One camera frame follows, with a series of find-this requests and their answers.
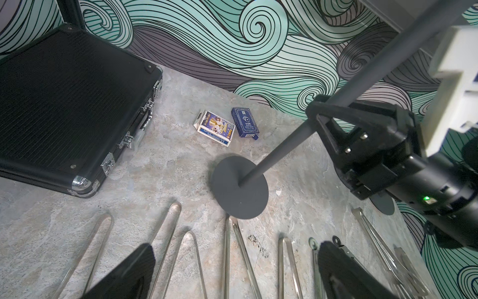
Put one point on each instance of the grey utensil stand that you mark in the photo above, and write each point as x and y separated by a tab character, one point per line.
239	185
384	203

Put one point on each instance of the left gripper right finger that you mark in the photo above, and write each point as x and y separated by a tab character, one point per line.
343	278

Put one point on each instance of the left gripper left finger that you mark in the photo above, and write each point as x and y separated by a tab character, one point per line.
131	279

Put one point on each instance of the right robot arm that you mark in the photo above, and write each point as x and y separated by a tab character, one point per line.
453	228

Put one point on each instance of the green tipped tongs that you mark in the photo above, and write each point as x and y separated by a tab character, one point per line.
319	291

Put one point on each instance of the colourful card box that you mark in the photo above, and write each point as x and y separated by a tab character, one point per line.
214	127

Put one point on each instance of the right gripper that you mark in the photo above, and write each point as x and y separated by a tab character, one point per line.
378	148

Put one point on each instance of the blue card box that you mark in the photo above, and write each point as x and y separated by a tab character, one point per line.
245	123

